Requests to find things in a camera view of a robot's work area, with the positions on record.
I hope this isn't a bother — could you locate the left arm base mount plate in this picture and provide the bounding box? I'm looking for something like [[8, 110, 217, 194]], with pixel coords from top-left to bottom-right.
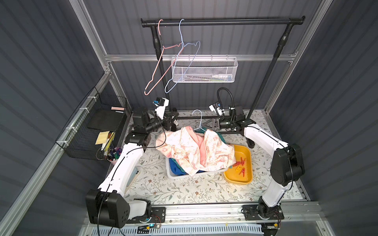
[[127, 207, 166, 224]]

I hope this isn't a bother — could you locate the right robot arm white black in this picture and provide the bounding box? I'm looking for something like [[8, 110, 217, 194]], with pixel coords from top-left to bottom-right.
[[209, 102, 305, 220]]

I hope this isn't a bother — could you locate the black clothes rack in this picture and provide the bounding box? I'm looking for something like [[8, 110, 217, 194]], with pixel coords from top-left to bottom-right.
[[141, 16, 306, 149]]

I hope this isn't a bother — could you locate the green jacket orange letter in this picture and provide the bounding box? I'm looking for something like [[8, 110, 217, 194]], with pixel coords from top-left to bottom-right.
[[174, 126, 229, 175]]

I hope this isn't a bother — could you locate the blue red white jacket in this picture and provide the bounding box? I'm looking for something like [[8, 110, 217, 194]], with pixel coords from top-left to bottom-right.
[[166, 158, 192, 179]]

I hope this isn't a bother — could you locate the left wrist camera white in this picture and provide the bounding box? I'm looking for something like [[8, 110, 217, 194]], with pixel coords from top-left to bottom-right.
[[153, 97, 169, 120]]

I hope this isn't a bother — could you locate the red clothespin floral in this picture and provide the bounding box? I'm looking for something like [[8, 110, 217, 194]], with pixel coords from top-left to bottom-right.
[[232, 161, 243, 168], [240, 158, 246, 166]]

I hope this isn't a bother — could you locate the black wire mesh basket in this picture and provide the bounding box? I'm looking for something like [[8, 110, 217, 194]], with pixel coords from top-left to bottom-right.
[[56, 88, 130, 161]]

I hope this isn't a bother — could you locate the red clothespin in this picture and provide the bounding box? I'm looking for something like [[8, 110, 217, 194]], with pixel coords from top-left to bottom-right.
[[239, 168, 245, 178]]

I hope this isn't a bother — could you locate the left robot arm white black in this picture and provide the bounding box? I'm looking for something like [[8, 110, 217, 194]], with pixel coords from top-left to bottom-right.
[[85, 107, 179, 229]]

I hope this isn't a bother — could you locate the pink wire hanger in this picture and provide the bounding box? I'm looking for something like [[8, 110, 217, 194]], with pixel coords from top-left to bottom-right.
[[144, 19, 185, 96]]

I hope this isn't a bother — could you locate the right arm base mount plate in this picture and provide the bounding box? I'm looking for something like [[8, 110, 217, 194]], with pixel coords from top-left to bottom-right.
[[241, 204, 284, 221]]

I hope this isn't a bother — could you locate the yellow plastic tray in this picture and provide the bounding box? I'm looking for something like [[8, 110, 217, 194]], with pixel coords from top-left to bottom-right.
[[224, 145, 253, 185]]

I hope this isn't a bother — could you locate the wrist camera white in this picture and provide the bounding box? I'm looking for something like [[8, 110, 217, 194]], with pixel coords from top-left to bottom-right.
[[209, 101, 225, 120], [153, 97, 169, 120]]

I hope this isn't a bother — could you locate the yellow sticky notepad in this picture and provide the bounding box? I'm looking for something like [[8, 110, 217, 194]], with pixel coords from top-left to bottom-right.
[[95, 131, 110, 145]]

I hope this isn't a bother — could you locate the pink pen cup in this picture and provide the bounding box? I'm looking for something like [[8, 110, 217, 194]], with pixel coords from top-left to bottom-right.
[[106, 147, 123, 165]]

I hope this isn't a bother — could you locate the pink floral garment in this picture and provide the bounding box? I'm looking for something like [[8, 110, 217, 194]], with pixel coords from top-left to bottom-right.
[[156, 126, 236, 177]]

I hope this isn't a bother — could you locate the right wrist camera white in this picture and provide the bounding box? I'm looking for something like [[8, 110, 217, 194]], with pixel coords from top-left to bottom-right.
[[209, 101, 225, 120]]

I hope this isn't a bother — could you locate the white perforated laundry basket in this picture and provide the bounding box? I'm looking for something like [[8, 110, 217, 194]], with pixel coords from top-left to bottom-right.
[[165, 156, 229, 180]]

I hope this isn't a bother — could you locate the light blue wire hanger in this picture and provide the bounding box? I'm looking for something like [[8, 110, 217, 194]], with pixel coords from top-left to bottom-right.
[[192, 109, 206, 134]]

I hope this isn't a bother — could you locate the white mesh hanging cup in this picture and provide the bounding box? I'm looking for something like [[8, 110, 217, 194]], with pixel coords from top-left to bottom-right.
[[171, 56, 238, 83]]

